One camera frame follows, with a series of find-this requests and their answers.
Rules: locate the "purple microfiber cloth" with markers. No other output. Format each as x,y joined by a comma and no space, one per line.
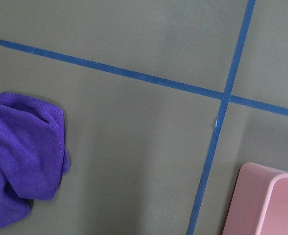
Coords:
33,156

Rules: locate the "pink plastic bin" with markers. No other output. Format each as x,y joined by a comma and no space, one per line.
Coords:
259,204

